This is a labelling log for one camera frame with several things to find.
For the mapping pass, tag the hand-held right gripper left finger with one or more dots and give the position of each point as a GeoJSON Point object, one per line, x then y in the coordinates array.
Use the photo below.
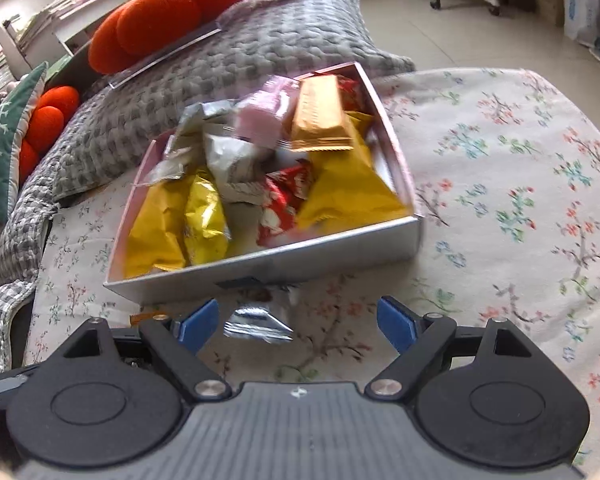
{"type": "Point", "coordinates": [197, 322]}

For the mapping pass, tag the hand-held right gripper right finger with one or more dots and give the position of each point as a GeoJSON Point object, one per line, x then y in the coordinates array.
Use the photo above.
{"type": "Point", "coordinates": [395, 322]}

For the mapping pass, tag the silver and blue snack packet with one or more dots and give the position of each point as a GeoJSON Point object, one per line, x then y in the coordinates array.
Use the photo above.
{"type": "Point", "coordinates": [257, 322]}

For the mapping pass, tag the pink cardboard box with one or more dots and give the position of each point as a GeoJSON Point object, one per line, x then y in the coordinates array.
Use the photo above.
{"type": "Point", "coordinates": [330, 245]}

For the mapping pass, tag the matte yellow snack packet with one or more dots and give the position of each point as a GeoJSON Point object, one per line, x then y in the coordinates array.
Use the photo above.
{"type": "Point", "coordinates": [152, 230]}

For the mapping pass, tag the large yellow snack packet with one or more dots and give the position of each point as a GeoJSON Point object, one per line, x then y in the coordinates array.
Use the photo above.
{"type": "Point", "coordinates": [350, 190]}

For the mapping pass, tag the white snack packet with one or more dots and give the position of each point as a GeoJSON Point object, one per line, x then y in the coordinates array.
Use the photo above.
{"type": "Point", "coordinates": [172, 165]}
{"type": "Point", "coordinates": [230, 160]}

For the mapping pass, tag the small orange packet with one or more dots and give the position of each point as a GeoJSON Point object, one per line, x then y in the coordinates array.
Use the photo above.
{"type": "Point", "coordinates": [147, 317]}

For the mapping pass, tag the glossy yellow snack packet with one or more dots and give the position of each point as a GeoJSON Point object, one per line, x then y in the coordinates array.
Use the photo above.
{"type": "Point", "coordinates": [205, 220]}

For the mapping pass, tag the red snack packet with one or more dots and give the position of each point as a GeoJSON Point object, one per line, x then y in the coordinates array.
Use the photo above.
{"type": "Point", "coordinates": [295, 180]}
{"type": "Point", "coordinates": [351, 92]}
{"type": "Point", "coordinates": [275, 217]}

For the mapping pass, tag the floral bedsheet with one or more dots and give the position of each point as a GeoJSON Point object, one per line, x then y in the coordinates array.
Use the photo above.
{"type": "Point", "coordinates": [505, 210]}

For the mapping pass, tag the silver foil snack packet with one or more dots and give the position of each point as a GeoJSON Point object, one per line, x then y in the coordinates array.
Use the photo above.
{"type": "Point", "coordinates": [195, 117]}

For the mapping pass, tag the pink snack packet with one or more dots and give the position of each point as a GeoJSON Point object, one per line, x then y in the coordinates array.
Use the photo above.
{"type": "Point", "coordinates": [260, 117]}

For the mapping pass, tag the green snowflake pillow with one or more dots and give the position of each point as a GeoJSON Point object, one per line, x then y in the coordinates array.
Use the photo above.
{"type": "Point", "coordinates": [0, 160]}

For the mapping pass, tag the golden orange snack packet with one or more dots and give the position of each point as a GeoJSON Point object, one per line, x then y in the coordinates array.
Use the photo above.
{"type": "Point", "coordinates": [320, 110]}

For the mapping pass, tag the small orange pumpkin cushion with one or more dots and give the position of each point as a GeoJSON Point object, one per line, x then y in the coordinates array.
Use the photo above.
{"type": "Point", "coordinates": [47, 120]}

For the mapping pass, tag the clear acrylic tray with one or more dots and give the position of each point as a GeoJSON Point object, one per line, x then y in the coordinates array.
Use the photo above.
{"type": "Point", "coordinates": [145, 67]}

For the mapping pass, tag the grey quilted blanket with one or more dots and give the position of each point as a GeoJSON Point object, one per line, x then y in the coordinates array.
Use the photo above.
{"type": "Point", "coordinates": [280, 40]}

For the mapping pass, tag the large orange pumpkin cushion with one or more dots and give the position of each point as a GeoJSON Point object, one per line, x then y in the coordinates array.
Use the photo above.
{"type": "Point", "coordinates": [170, 10]}

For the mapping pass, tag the stack of magazines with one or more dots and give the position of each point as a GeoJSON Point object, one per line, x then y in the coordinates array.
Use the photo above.
{"type": "Point", "coordinates": [45, 22]}

